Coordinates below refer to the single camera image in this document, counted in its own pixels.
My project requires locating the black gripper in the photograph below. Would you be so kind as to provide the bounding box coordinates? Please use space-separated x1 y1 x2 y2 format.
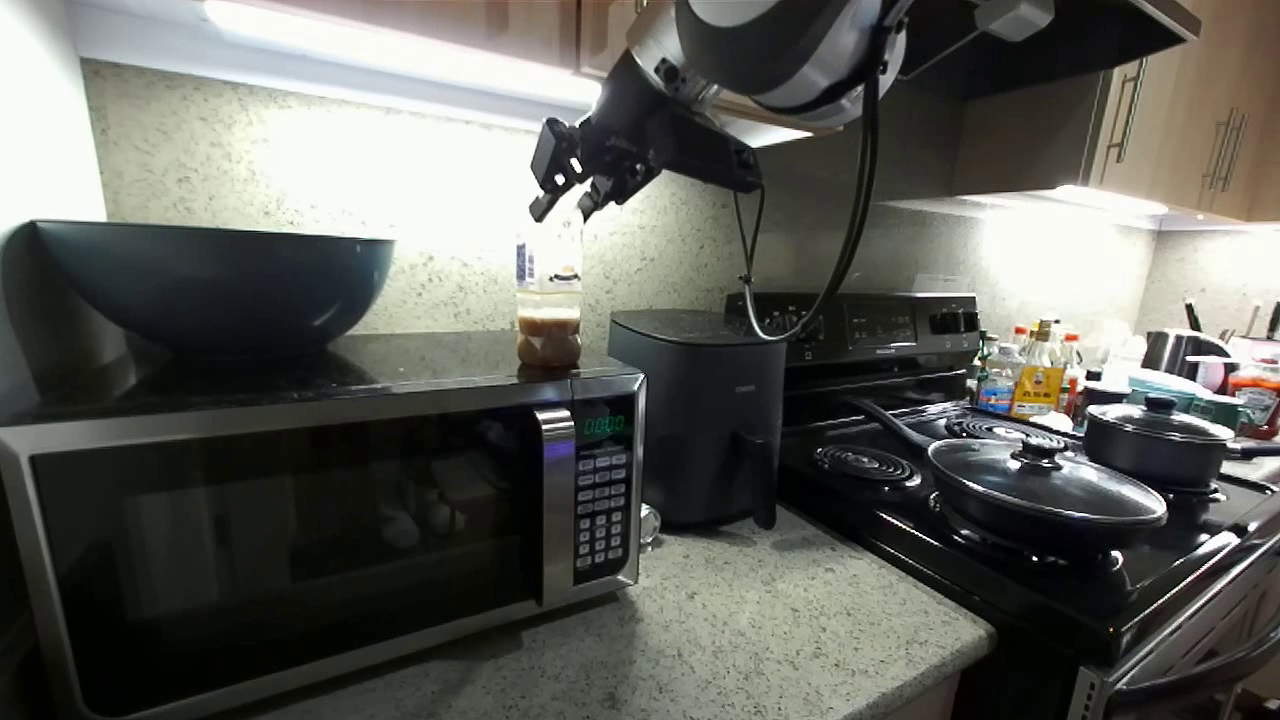
524 51 767 224

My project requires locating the black air fryer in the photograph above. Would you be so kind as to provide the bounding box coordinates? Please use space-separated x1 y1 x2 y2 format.
610 309 794 532

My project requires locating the black electric stove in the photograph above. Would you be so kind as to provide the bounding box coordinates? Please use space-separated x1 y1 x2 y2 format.
723 287 1280 720

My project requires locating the small silver countertop appliance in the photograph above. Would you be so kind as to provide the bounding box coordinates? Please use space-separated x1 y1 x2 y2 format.
1141 324 1235 380

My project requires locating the wooden wall cabinet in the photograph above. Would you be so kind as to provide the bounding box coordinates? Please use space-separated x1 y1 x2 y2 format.
286 0 671 78

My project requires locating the teal box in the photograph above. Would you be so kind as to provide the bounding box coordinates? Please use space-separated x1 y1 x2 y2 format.
1128 371 1246 431

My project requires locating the yellow oil bottle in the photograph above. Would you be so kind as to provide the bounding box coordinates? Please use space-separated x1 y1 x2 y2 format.
1011 315 1073 414

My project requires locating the blue label bottle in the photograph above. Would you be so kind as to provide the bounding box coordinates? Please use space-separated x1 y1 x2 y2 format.
978 335 1025 414

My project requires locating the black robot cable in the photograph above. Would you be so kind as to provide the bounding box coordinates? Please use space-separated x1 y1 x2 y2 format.
730 56 894 346

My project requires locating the stainless steel microwave oven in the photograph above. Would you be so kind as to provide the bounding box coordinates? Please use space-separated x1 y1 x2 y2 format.
0 329 651 720

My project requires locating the large dark blue bowl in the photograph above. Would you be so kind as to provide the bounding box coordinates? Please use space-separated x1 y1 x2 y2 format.
27 214 396 359

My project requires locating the black frying pan with lid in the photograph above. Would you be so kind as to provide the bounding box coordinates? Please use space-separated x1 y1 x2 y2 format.
853 394 1176 542

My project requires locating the black pot with lid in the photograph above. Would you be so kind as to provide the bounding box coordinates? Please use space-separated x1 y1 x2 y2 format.
1081 392 1232 492

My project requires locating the clear bottle with brown liquid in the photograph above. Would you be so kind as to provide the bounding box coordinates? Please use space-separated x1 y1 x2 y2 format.
514 196 587 380

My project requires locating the red packaged item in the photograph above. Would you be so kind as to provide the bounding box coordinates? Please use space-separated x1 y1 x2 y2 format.
1226 366 1280 442

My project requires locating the red cap bottle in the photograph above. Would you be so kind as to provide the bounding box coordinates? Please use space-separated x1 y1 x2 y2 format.
1061 331 1091 407

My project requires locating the black range hood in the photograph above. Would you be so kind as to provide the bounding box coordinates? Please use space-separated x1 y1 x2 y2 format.
798 0 1206 208

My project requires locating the long under-cabinet light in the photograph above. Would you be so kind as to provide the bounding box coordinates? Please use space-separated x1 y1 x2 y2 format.
74 0 816 152

